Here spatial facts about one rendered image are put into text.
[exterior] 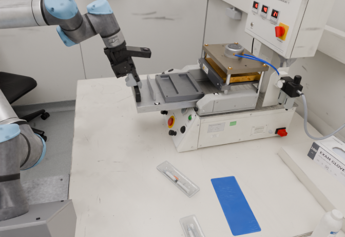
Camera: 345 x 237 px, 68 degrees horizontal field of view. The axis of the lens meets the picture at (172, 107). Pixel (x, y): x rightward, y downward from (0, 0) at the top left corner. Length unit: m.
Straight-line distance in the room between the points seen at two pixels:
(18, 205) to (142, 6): 2.01
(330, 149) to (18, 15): 1.14
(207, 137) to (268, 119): 0.29
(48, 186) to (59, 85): 1.75
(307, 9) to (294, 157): 0.56
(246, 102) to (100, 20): 0.63
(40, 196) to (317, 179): 1.00
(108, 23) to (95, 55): 1.64
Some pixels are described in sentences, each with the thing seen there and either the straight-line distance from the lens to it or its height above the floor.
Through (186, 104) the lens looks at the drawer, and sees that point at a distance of 1.03.
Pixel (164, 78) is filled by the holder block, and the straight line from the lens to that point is 1.17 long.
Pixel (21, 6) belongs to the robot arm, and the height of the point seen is 1.35.
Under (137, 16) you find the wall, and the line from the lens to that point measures 2.46.
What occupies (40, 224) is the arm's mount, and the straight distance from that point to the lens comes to 0.64.
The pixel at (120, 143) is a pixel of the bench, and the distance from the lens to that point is 1.16.
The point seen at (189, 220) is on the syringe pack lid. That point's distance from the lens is 0.89.
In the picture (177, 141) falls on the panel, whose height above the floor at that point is 0.78.
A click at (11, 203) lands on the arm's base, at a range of 0.75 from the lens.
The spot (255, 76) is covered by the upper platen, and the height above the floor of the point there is 1.05.
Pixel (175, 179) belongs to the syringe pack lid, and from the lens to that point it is 0.98.
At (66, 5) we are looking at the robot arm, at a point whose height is 1.36.
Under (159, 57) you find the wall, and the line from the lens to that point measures 2.63.
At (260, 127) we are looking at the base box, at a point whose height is 0.83.
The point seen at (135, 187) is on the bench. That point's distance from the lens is 0.99.
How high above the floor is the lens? 1.52
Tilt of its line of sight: 34 degrees down
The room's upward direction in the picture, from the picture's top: 3 degrees clockwise
